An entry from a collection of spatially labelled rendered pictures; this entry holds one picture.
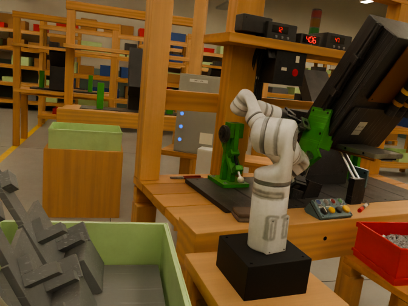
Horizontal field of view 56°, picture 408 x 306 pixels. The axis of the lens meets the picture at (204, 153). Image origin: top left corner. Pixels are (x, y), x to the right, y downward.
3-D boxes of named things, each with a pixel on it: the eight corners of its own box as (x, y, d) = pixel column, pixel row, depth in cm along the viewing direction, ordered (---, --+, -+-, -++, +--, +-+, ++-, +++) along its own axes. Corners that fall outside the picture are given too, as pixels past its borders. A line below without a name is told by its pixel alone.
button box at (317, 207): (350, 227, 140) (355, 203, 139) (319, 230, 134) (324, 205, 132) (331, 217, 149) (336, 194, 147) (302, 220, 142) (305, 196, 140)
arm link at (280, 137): (302, 118, 94) (294, 184, 98) (265, 114, 98) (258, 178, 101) (295, 122, 86) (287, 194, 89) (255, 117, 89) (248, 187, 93)
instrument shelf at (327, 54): (381, 65, 195) (382, 57, 194) (228, 41, 155) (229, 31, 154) (344, 64, 217) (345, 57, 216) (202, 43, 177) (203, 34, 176)
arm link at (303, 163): (314, 165, 134) (308, 153, 110) (292, 181, 135) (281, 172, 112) (298, 145, 137) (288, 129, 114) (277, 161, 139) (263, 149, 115)
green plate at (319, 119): (326, 163, 159) (345, 115, 158) (312, 158, 155) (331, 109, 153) (308, 157, 169) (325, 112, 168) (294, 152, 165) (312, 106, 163)
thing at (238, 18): (271, 34, 169) (272, 18, 167) (241, 30, 162) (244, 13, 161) (261, 35, 175) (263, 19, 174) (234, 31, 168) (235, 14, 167)
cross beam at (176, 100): (365, 121, 228) (368, 106, 226) (159, 109, 171) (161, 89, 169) (358, 120, 233) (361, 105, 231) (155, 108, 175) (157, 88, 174)
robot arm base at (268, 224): (290, 249, 97) (298, 185, 93) (261, 255, 93) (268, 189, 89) (268, 235, 105) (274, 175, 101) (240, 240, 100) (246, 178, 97)
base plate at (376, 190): (431, 201, 181) (431, 197, 181) (231, 217, 133) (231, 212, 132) (361, 177, 218) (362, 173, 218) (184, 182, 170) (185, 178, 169)
